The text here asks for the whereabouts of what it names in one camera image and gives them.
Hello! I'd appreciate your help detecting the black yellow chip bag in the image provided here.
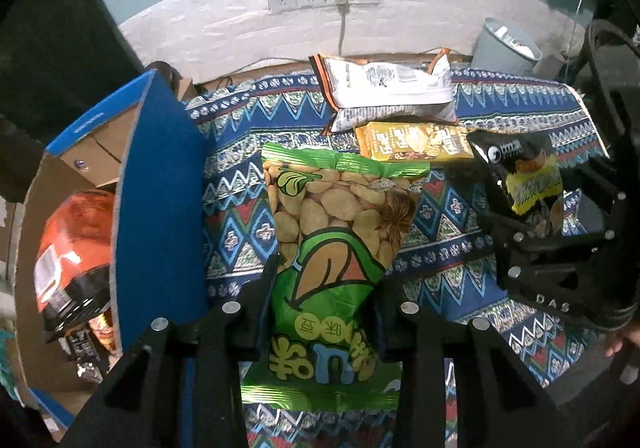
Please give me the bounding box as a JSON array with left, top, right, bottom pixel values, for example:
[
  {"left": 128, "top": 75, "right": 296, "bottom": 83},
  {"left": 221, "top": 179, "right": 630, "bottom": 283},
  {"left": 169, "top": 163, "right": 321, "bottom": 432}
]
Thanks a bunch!
[{"left": 468, "top": 130, "right": 564, "bottom": 237}]

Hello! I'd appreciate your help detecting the colourful snack bag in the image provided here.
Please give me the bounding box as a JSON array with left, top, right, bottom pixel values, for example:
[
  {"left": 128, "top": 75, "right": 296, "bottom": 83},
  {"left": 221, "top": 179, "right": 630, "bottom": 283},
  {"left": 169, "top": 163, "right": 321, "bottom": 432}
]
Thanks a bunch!
[{"left": 88, "top": 309, "right": 117, "bottom": 355}]

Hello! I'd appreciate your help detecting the yellow long snack pack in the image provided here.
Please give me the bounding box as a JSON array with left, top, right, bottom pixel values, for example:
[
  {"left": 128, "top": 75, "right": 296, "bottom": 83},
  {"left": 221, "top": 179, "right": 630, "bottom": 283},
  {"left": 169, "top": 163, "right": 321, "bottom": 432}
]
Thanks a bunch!
[{"left": 355, "top": 122, "right": 474, "bottom": 163}]

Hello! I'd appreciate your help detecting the green bean snack bag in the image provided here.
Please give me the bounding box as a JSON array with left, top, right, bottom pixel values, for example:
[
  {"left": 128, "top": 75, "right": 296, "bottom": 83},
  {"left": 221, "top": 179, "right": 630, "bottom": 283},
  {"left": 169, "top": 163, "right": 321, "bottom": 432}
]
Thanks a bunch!
[{"left": 241, "top": 143, "right": 431, "bottom": 412}]

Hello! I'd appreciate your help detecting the white orange snack bag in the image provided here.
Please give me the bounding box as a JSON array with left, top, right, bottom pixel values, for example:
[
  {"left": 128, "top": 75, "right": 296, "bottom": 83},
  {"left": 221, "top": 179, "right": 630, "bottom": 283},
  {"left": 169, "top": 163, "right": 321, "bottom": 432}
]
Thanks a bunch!
[{"left": 309, "top": 48, "right": 458, "bottom": 135}]

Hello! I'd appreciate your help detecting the person right hand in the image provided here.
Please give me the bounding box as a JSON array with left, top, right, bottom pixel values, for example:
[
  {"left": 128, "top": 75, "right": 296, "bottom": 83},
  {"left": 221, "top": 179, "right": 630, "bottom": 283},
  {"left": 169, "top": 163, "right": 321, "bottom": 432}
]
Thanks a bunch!
[{"left": 604, "top": 321, "right": 640, "bottom": 357}]

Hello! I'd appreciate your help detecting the blue patterned cloth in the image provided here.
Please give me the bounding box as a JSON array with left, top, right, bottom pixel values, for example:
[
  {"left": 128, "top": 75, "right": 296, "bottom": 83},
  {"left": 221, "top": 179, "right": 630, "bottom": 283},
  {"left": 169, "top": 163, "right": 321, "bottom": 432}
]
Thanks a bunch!
[{"left": 186, "top": 70, "right": 610, "bottom": 447}]

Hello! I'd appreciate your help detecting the light blue trash bin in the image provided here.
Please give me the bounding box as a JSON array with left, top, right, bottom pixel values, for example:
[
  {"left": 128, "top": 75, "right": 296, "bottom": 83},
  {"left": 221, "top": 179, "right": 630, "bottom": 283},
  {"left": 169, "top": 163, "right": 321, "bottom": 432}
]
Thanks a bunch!
[{"left": 471, "top": 17, "right": 542, "bottom": 76}]

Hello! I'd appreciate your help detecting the blue cardboard box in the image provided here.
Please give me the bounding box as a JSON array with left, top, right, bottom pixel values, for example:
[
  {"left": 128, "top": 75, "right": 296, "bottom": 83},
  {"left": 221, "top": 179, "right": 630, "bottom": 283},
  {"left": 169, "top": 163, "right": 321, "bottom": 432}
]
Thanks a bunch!
[{"left": 14, "top": 70, "right": 207, "bottom": 419}]

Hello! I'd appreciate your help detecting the black round object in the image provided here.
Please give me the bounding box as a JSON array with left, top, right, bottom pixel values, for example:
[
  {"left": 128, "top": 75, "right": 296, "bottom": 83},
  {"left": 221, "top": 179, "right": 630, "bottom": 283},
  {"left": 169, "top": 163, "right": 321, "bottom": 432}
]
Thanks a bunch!
[{"left": 144, "top": 60, "right": 182, "bottom": 95}]

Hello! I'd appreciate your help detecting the dark hanging clothing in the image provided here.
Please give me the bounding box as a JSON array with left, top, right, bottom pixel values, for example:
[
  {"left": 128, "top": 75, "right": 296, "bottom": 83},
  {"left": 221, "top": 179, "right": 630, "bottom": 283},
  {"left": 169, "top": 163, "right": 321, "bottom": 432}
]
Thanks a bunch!
[{"left": 1, "top": 0, "right": 143, "bottom": 143}]

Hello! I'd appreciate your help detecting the plug with grey cable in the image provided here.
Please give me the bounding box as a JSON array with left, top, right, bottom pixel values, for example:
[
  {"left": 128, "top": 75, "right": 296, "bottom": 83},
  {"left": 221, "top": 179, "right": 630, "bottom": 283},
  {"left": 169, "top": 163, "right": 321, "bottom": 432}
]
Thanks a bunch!
[{"left": 335, "top": 0, "right": 349, "bottom": 56}]

